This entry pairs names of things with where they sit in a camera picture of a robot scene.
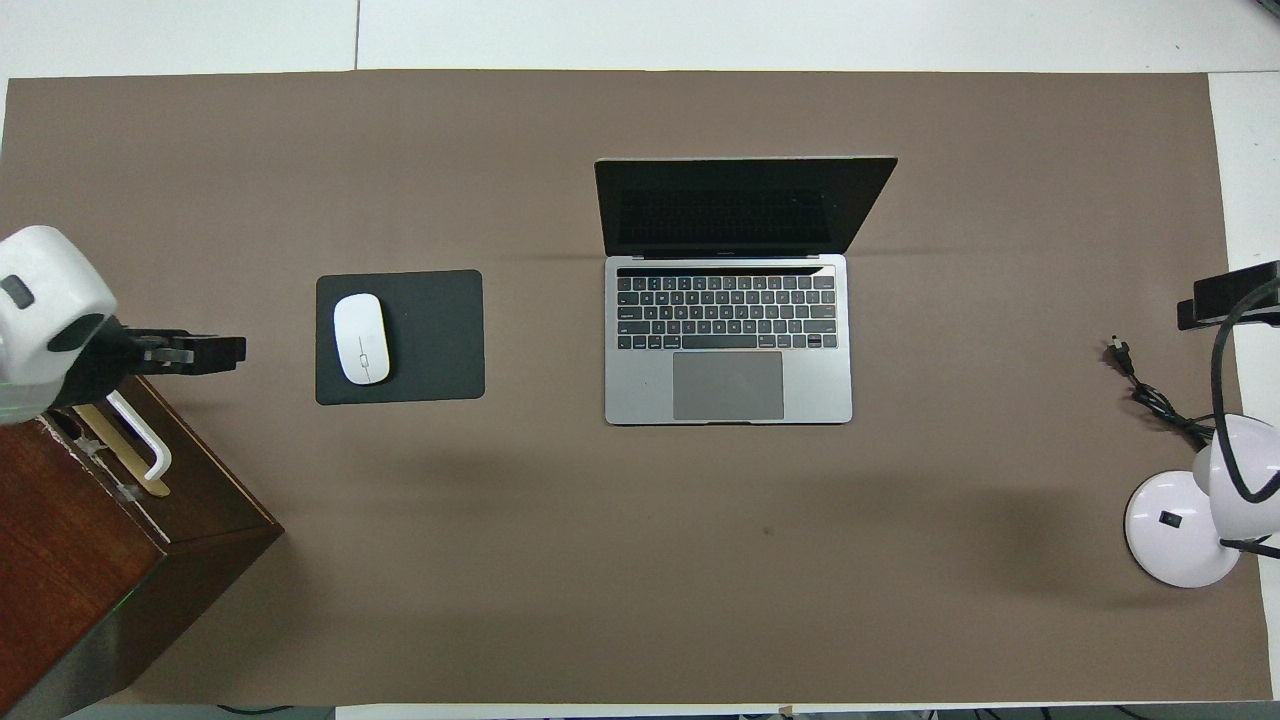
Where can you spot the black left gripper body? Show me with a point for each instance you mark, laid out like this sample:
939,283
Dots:
110,355

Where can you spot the silver Apple laptop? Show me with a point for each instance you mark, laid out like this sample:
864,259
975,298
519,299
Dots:
730,340

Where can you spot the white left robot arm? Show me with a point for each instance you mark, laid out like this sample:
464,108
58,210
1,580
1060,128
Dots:
45,310

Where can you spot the white computer mouse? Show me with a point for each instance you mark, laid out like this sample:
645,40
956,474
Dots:
361,338

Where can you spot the dark brown wooden box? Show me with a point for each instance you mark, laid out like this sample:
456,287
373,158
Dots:
90,540

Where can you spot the white desk lamp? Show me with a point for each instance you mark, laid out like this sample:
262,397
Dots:
1180,530

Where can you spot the black mouse pad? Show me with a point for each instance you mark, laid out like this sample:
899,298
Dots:
430,335

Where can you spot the brown table mat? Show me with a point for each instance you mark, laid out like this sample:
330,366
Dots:
640,600

